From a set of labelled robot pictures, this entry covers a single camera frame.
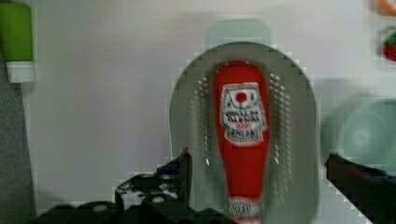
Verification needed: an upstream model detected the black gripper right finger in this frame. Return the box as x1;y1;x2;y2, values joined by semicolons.
324;153;396;224

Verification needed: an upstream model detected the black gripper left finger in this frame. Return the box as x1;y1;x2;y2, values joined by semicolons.
115;147;192;210

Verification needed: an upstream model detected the red ketchup bottle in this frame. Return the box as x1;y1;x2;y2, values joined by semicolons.
214;61;270;224

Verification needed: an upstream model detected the green oval strainer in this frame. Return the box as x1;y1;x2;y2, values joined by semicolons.
168;19;318;224

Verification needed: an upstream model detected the green mug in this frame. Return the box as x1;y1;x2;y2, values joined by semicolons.
320;97;396;175

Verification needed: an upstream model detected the strawberry toy near orange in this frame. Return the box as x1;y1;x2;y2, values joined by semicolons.
382;32;396;61

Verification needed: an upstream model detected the orange slice toy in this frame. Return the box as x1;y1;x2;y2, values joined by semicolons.
375;0;396;17

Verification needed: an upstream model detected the green bottle white cap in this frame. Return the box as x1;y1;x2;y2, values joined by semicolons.
0;2;35;83

